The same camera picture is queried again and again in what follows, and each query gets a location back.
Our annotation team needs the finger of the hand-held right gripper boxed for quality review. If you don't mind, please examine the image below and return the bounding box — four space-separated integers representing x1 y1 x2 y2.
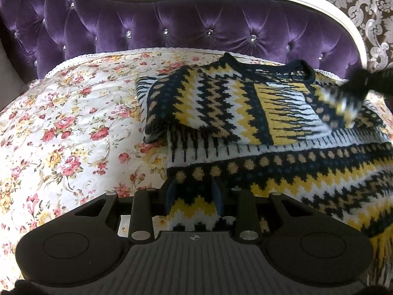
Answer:
346 68 373 96

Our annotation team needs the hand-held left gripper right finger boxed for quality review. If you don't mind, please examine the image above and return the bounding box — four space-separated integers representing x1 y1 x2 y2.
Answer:
211 177 311 241

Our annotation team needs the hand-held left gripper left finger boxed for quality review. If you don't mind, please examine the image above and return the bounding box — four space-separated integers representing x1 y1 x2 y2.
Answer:
74 177 179 242

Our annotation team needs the yellow navy patterned knit sweater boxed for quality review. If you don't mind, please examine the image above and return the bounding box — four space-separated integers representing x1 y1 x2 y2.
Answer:
135 52 393 295

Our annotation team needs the floral quilted bedspread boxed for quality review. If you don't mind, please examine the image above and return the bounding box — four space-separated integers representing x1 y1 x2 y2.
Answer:
0 47 393 295

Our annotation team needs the grey cushion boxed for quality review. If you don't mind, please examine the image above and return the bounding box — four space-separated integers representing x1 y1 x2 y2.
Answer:
0 41 30 112

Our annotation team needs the purple tufted headboard white frame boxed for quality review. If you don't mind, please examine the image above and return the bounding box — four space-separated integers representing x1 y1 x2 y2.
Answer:
0 0 369 82

